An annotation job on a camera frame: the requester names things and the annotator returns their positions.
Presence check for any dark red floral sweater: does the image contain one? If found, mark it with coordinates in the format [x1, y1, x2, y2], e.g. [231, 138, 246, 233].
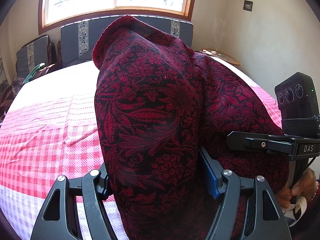
[92, 15, 291, 240]

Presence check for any green clothes hanger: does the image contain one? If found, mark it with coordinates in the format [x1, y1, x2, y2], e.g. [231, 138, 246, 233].
[22, 63, 46, 85]

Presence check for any person's right hand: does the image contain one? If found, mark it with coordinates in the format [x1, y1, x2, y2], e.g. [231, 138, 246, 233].
[276, 168, 318, 209]

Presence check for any pink white checkered bedspread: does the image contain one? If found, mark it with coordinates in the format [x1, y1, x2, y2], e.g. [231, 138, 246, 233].
[1, 53, 289, 239]

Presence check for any painted folding screen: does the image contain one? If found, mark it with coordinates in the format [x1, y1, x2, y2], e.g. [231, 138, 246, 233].
[0, 58, 9, 96]

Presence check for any blue cushioned wooden armchair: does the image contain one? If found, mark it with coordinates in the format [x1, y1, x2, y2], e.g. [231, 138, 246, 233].
[16, 35, 59, 78]

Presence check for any blue grey padded headboard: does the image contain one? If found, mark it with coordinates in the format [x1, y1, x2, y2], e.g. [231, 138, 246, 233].
[60, 15, 194, 67]

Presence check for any wooden framed window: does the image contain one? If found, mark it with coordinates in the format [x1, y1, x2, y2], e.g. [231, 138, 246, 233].
[38, 0, 195, 34]

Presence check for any white ribbon strap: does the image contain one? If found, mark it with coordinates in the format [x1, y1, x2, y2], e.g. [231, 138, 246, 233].
[282, 196, 308, 228]

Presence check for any dark wall switch plate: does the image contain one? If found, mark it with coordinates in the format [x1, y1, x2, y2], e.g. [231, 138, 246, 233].
[243, 0, 253, 12]

